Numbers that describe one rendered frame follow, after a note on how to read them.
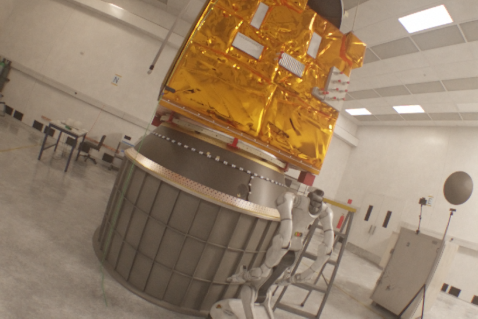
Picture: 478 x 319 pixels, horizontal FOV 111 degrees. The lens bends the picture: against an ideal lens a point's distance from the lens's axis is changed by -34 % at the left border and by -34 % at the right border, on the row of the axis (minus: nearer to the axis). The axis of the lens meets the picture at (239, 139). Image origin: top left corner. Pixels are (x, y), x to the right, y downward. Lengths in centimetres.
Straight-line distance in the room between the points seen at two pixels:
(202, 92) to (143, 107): 553
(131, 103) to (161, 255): 598
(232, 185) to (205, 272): 85
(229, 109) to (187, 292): 178
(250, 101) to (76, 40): 693
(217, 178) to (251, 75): 107
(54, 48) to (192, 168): 721
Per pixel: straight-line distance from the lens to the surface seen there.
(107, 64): 804
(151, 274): 244
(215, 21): 253
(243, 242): 234
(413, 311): 457
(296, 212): 182
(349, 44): 337
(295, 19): 297
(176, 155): 230
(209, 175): 218
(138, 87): 779
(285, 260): 190
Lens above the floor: 149
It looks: 6 degrees up
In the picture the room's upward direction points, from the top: 22 degrees clockwise
